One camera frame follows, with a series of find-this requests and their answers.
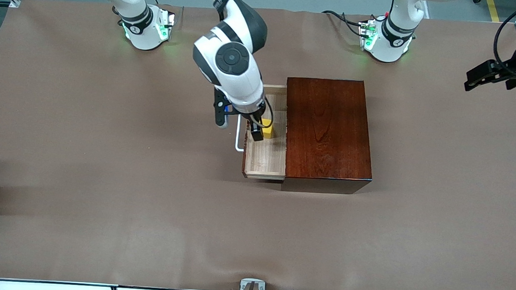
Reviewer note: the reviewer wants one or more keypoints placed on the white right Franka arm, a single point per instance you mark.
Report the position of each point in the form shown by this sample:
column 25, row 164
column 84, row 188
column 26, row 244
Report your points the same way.
column 232, row 58

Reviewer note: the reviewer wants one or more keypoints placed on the brown table cover sheet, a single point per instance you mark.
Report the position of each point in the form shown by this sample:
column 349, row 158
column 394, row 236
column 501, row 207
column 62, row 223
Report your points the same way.
column 102, row 198

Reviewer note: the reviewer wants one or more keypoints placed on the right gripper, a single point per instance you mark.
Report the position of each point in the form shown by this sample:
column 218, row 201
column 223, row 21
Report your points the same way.
column 255, row 128

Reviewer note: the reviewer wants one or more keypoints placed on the yellow cube block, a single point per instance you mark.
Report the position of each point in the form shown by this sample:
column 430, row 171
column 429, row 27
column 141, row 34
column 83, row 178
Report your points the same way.
column 268, row 133

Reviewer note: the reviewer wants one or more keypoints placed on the dark red wooden cabinet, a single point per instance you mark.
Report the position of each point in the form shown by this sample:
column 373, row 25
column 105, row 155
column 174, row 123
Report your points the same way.
column 330, row 131

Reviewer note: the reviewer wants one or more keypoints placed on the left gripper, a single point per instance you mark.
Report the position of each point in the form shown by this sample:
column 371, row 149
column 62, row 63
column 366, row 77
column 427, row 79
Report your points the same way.
column 505, row 73

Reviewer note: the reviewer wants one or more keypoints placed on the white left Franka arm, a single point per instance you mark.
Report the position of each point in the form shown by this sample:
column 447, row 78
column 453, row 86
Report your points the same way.
column 394, row 41

